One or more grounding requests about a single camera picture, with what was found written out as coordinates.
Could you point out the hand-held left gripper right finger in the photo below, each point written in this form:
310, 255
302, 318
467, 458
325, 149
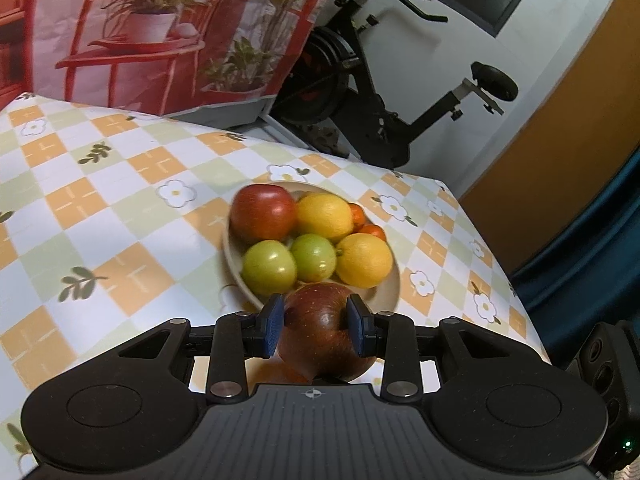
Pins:
356, 326

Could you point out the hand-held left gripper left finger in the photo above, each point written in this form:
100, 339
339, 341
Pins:
274, 326

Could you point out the large dull red apple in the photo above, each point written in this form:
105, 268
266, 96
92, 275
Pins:
320, 335

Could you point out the beige round plate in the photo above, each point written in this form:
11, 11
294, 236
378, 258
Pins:
382, 292

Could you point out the green apple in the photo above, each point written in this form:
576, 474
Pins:
270, 267
314, 257

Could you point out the yellow lemon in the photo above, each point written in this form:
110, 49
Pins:
325, 215
365, 260

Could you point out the tangerine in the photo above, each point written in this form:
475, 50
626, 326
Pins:
357, 214
374, 231

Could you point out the shiny red apple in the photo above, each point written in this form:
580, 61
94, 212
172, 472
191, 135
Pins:
262, 212

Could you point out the checkered floral tablecloth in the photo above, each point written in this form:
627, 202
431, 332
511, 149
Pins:
100, 200

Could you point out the black exercise bike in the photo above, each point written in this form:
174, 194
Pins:
325, 90

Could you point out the printed pink backdrop cloth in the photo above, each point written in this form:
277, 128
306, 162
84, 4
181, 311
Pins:
50, 10

